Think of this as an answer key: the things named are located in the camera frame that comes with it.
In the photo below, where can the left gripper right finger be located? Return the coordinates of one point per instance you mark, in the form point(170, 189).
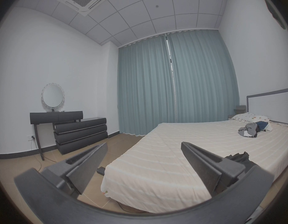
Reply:
point(211, 169)

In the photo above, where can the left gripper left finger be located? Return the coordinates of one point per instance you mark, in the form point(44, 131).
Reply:
point(73, 174)

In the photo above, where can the black T-shirt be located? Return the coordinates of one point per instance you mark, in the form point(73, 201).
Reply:
point(241, 157)

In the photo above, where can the bed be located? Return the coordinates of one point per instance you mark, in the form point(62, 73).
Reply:
point(169, 160)

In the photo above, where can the light grey garment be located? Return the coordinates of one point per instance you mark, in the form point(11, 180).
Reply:
point(250, 129)

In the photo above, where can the dark grey dressing table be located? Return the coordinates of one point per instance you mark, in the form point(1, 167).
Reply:
point(55, 117)

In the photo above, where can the black garment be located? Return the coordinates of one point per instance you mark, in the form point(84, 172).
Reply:
point(257, 129)

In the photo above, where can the white printed pillow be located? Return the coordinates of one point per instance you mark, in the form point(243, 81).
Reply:
point(249, 117)

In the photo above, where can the dark blue garment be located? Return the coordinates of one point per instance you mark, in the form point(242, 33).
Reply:
point(262, 125)

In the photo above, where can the grey bedside table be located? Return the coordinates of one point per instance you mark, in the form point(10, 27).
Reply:
point(239, 107)

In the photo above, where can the white knitted sweater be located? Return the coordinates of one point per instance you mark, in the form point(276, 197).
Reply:
point(269, 127)

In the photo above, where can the round white mirror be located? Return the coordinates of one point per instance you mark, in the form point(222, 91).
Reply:
point(52, 97)

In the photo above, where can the white wall socket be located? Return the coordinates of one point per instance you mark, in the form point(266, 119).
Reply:
point(30, 137)

